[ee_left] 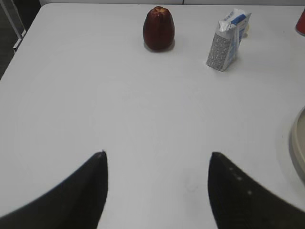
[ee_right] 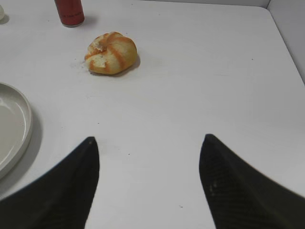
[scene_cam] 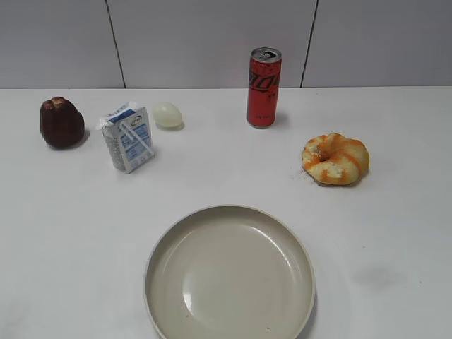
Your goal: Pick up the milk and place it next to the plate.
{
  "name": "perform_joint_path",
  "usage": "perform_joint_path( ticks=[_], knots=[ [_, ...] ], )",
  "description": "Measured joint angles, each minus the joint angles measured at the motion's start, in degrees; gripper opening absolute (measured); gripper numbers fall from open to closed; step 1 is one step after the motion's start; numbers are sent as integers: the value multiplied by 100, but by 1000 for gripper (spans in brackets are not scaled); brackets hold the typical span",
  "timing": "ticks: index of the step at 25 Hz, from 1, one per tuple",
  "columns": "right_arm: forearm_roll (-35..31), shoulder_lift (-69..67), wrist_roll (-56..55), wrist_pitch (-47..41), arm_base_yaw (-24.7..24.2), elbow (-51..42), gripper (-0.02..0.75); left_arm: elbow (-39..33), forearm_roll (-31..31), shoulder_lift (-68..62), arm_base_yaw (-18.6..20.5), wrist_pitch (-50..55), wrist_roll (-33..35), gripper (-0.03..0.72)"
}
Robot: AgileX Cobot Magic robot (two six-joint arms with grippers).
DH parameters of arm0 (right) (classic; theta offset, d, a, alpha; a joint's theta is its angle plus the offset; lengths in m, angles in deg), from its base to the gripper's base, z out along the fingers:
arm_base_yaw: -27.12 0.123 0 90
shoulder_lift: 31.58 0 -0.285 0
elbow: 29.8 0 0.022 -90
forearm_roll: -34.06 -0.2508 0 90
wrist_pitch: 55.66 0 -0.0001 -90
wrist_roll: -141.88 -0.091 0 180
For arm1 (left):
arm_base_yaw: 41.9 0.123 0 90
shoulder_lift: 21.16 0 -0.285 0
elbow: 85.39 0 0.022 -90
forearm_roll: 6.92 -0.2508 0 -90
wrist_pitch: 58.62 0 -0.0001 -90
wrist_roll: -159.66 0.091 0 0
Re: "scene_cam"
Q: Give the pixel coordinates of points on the blue white milk carton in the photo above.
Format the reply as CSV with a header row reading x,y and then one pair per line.
x,y
127,134

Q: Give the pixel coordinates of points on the beige round plate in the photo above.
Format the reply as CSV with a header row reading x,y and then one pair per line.
x,y
229,272

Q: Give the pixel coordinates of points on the white egg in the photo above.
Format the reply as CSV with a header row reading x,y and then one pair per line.
x,y
167,115

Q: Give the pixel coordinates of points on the red soda can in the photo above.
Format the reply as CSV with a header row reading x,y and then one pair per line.
x,y
264,78

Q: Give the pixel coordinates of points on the orange striped bagel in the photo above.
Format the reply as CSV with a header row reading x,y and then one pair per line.
x,y
334,159

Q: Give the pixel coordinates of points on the dark brown canele cake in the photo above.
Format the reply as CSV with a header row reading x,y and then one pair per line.
x,y
61,124

